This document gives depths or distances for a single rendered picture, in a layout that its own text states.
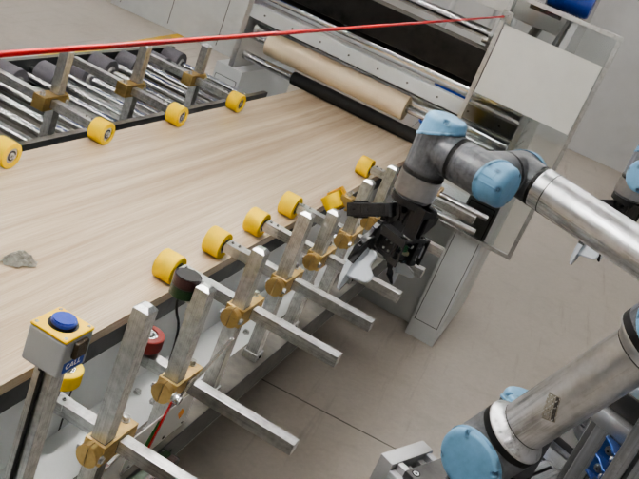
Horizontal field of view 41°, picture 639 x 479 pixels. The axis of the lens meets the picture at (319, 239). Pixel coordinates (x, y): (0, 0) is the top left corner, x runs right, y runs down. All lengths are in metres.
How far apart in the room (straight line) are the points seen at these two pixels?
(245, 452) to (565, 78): 2.14
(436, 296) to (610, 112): 6.53
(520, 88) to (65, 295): 2.59
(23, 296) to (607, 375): 1.26
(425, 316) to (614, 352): 3.15
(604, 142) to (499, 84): 6.66
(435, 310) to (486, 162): 3.05
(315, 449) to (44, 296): 1.66
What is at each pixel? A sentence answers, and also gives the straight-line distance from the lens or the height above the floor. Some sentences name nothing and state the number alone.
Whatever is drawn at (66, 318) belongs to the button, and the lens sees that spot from 1.38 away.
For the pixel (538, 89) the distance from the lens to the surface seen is 4.08.
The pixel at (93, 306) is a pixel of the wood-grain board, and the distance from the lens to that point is 2.06.
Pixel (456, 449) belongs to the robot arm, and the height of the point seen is 1.21.
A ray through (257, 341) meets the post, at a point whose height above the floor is 0.76.
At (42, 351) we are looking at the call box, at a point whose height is 1.18.
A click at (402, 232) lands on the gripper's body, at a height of 1.46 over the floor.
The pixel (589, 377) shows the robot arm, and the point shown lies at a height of 1.44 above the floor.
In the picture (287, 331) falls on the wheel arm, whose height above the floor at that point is 0.96.
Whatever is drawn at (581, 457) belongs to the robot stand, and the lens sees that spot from 1.81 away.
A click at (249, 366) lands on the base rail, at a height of 0.70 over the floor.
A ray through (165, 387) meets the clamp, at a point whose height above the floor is 0.87.
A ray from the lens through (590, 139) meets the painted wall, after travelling 10.71.
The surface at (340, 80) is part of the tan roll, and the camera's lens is 4.35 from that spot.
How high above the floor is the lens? 1.97
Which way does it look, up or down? 23 degrees down
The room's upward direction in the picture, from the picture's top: 22 degrees clockwise
